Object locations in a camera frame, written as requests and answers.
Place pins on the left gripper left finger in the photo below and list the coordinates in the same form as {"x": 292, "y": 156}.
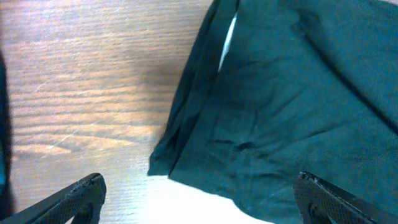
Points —
{"x": 79, "y": 203}

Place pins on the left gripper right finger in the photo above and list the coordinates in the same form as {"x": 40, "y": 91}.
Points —
{"x": 321, "y": 202}

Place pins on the black shorts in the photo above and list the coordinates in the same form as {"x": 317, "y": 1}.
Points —
{"x": 272, "y": 88}

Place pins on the navy blue garment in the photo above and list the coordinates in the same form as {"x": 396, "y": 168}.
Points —
{"x": 7, "y": 204}

